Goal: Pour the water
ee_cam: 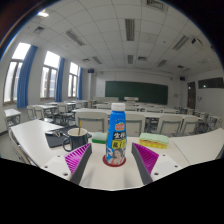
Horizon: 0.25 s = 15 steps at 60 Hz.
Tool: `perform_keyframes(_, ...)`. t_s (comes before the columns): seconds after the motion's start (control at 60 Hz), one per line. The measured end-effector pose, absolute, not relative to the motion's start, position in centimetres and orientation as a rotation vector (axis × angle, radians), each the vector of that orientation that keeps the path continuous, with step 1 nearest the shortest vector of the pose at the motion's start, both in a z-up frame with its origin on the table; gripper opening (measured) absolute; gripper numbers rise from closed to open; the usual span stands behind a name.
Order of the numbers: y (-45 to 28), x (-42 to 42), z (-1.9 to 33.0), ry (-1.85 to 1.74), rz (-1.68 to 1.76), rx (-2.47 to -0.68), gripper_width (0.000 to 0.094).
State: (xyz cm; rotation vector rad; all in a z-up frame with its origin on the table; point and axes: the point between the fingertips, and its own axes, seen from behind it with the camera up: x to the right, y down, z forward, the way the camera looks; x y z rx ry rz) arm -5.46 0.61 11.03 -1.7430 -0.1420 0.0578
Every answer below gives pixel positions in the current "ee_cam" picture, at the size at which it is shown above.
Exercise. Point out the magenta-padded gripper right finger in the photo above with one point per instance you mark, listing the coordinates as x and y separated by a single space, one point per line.
148 160

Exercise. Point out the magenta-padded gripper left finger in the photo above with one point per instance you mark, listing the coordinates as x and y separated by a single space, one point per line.
75 160

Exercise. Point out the blue drink bottle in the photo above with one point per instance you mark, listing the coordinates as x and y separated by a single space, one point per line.
116 136

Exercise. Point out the dark blue mug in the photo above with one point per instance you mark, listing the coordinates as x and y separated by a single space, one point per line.
78 141

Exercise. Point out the green and yellow sponge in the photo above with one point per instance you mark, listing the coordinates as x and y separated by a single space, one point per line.
154 140

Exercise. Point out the black laptop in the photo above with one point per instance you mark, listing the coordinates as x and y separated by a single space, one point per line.
55 140

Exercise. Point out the flat round red coaster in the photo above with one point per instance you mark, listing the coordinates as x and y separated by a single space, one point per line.
105 162

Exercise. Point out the thin stick in mug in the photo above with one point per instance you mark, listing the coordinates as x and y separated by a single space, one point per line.
79 128

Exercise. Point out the group of classroom chairs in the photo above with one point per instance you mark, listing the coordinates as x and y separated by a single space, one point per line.
170 123

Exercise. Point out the green blackboard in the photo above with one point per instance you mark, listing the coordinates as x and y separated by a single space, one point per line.
136 92

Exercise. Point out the blue curtain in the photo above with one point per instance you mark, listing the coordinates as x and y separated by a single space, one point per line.
80 85
59 81
26 78

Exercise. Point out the dark wooden door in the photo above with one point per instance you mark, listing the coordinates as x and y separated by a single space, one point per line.
191 95

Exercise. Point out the group of ceiling lights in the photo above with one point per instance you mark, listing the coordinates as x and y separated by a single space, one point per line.
130 30

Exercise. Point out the black wall speaker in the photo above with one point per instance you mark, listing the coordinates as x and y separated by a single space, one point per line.
91 70
182 78

